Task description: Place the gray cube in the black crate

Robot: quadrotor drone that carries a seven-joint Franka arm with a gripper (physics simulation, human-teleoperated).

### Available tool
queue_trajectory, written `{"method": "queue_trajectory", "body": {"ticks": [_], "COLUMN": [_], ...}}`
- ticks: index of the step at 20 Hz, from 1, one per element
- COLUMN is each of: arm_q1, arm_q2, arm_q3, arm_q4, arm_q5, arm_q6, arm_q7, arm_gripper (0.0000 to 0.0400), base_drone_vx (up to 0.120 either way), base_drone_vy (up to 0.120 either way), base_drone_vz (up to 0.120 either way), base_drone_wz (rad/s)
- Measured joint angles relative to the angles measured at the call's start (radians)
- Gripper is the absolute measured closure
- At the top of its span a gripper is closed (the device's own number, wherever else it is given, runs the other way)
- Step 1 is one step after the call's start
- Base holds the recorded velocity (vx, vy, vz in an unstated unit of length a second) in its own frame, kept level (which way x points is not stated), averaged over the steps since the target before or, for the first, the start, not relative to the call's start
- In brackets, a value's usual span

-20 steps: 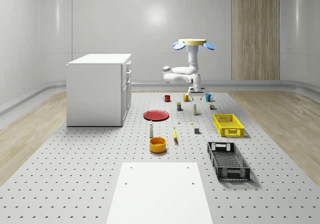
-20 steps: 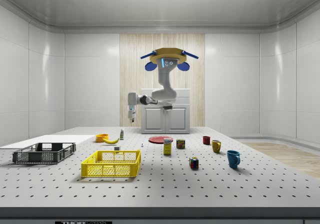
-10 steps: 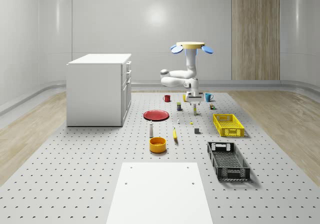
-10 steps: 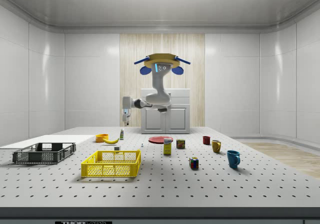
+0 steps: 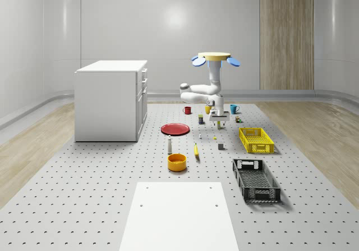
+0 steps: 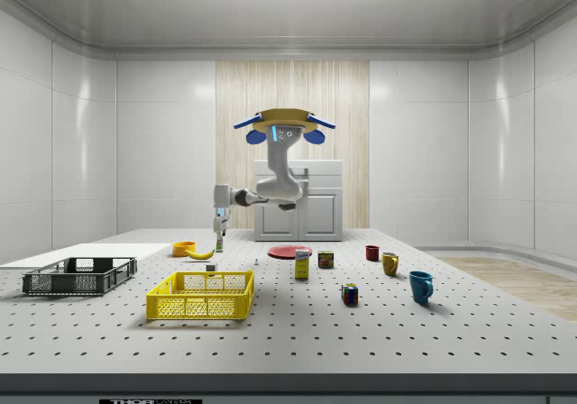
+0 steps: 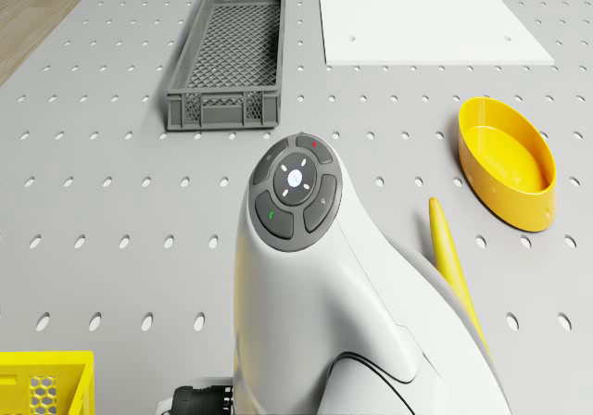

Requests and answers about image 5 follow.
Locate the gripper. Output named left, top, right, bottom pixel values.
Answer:
left=208, top=109, right=231, bottom=130

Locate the yellow basket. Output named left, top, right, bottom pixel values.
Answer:
left=238, top=127, right=275, bottom=154

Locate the red plate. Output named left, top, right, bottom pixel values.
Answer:
left=160, top=123, right=191, bottom=136

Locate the yellow bowl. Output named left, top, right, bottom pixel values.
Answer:
left=167, top=153, right=187, bottom=171

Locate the dark grey basket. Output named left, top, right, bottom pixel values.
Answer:
left=232, top=159, right=282, bottom=203

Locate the white board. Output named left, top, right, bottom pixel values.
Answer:
left=118, top=181, right=240, bottom=251

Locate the white cabinet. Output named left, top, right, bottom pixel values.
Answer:
left=74, top=59, right=149, bottom=143

